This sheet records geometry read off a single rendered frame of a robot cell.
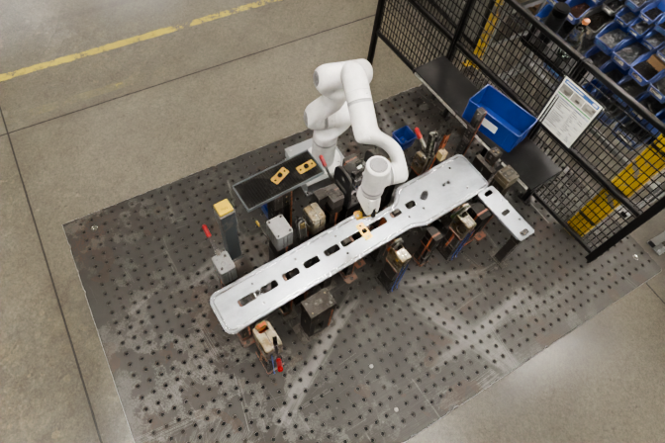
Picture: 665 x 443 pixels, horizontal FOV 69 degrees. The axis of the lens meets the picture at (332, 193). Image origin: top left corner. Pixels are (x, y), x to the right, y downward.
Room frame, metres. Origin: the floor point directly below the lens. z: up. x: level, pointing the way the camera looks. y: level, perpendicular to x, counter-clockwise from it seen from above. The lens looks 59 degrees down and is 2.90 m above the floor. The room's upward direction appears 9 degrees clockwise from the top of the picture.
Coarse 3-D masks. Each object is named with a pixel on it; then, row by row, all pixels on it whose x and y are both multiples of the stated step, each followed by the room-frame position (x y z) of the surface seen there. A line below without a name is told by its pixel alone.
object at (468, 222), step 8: (456, 216) 1.12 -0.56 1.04; (464, 216) 1.14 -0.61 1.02; (456, 224) 1.10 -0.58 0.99; (464, 224) 1.08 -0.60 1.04; (472, 224) 1.08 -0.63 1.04; (448, 232) 1.11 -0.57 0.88; (456, 232) 1.08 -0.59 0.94; (464, 232) 1.06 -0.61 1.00; (440, 240) 1.12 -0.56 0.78; (448, 240) 1.09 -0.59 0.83; (456, 240) 1.08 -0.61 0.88; (464, 240) 1.07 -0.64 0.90; (440, 248) 1.10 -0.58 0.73; (448, 248) 1.08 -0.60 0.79; (456, 248) 1.08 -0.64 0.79; (448, 256) 1.06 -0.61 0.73; (456, 256) 1.08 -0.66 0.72
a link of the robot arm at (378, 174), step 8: (368, 160) 0.96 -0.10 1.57; (376, 160) 0.96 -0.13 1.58; (384, 160) 0.96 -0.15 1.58; (368, 168) 0.92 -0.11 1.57; (376, 168) 0.93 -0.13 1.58; (384, 168) 0.93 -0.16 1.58; (368, 176) 0.91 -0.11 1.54; (376, 176) 0.90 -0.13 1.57; (384, 176) 0.91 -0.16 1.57; (392, 176) 0.94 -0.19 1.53; (368, 184) 0.91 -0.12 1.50; (376, 184) 0.90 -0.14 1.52; (384, 184) 0.91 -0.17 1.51; (368, 192) 0.90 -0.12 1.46; (376, 192) 0.90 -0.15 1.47
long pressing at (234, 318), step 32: (448, 160) 1.44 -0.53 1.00; (416, 192) 1.23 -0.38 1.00; (448, 192) 1.26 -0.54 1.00; (352, 224) 1.01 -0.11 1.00; (384, 224) 1.04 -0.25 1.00; (416, 224) 1.06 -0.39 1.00; (288, 256) 0.81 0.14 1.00; (320, 256) 0.84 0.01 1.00; (352, 256) 0.86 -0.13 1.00; (224, 288) 0.63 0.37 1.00; (256, 288) 0.66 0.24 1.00; (288, 288) 0.68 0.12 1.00; (224, 320) 0.51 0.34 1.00; (256, 320) 0.53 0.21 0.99
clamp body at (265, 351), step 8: (272, 328) 0.49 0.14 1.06; (256, 336) 0.45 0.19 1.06; (264, 336) 0.46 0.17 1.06; (272, 336) 0.46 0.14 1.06; (256, 344) 0.45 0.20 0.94; (264, 344) 0.43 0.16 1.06; (272, 344) 0.43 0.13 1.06; (280, 344) 0.44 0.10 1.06; (256, 352) 0.47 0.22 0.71; (264, 352) 0.40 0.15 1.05; (272, 352) 0.41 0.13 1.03; (280, 352) 0.43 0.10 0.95; (264, 360) 0.42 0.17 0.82; (272, 360) 0.40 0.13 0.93; (272, 368) 0.41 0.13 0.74
